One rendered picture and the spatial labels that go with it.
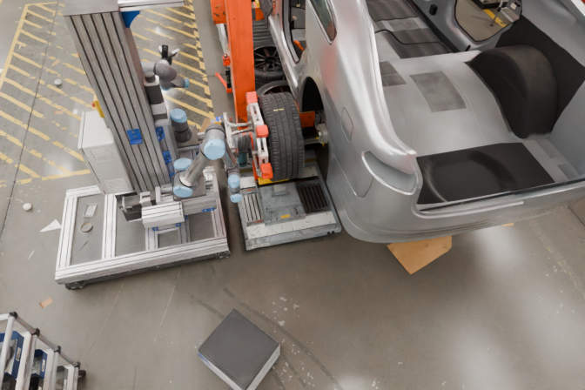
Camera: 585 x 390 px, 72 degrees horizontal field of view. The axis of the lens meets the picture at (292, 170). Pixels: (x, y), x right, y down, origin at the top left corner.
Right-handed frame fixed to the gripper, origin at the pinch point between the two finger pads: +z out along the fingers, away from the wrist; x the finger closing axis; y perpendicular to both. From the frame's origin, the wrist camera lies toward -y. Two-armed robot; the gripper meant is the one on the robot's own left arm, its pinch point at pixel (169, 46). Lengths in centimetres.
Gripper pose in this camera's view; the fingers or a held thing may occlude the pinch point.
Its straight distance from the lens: 344.0
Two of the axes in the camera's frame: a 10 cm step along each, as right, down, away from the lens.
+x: 9.9, 1.1, 1.3
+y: -1.7, 6.5, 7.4
